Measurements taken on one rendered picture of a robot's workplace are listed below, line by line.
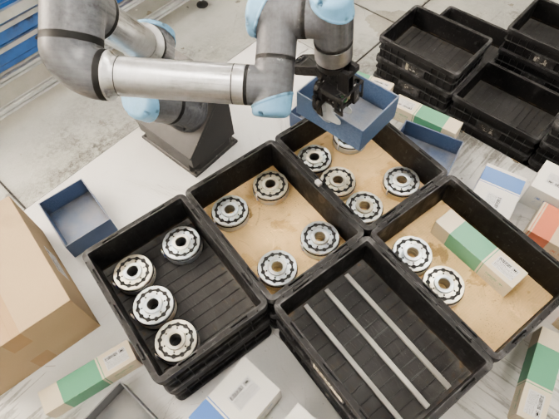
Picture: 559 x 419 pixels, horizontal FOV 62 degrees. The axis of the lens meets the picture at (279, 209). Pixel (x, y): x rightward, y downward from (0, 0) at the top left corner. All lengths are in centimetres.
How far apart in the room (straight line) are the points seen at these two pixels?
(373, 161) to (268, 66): 65
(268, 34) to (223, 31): 241
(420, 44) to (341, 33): 153
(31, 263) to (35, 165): 155
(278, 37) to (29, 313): 86
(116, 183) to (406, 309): 101
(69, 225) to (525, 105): 195
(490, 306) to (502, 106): 127
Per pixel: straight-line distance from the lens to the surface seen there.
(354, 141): 113
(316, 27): 88
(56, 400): 135
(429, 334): 121
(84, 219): 161
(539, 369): 135
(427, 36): 245
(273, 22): 88
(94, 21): 99
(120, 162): 170
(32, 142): 298
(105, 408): 135
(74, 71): 96
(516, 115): 235
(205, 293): 123
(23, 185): 280
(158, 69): 91
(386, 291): 123
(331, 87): 101
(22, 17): 286
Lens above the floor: 195
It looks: 58 degrees down
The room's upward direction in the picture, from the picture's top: 5 degrees counter-clockwise
